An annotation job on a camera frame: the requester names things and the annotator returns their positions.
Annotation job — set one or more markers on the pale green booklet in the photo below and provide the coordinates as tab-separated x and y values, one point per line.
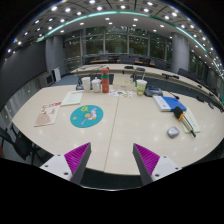
195	124

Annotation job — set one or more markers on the green printed paper cup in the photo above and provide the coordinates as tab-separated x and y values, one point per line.
141	87

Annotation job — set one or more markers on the black gooseneck microphone console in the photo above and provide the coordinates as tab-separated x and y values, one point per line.
79	87
153	90

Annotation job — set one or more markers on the blue and white book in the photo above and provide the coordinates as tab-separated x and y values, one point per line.
168	102

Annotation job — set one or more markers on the white lidded mug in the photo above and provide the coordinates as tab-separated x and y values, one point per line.
96	85

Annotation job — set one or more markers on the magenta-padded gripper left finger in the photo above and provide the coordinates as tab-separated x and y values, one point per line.
77	156

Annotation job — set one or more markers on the cream printed document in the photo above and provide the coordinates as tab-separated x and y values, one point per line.
72	98

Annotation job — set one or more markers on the stack of white paper cups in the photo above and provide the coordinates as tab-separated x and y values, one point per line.
86	84

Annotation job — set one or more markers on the silver grey computer mouse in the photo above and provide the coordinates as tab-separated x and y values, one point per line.
173	132

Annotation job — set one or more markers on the group of ceiling lights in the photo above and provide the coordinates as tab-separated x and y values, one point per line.
67	9

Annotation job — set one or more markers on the black office chair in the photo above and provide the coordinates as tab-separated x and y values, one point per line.
15	143

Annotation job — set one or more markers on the long curved conference desk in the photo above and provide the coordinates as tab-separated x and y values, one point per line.
151	71

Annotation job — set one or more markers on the red and white pamphlet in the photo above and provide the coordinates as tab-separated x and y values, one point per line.
48	114

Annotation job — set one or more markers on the colourful sticker sheet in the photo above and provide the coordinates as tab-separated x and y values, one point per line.
121	93

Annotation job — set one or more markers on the red bottle with green band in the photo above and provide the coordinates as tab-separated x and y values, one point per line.
105	81

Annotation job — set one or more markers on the white cardboard box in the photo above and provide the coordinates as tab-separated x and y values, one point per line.
124	81

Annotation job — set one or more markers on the small grey monitor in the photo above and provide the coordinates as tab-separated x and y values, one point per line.
46	80

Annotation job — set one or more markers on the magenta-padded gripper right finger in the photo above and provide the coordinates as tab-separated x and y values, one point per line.
146	158

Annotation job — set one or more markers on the white board panel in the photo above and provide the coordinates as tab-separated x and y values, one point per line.
56	74

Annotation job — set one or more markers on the round teal cartoon mouse pad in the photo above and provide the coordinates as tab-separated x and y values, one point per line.
86	116

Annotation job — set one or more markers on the group of dark office chairs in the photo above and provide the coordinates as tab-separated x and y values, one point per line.
182	71

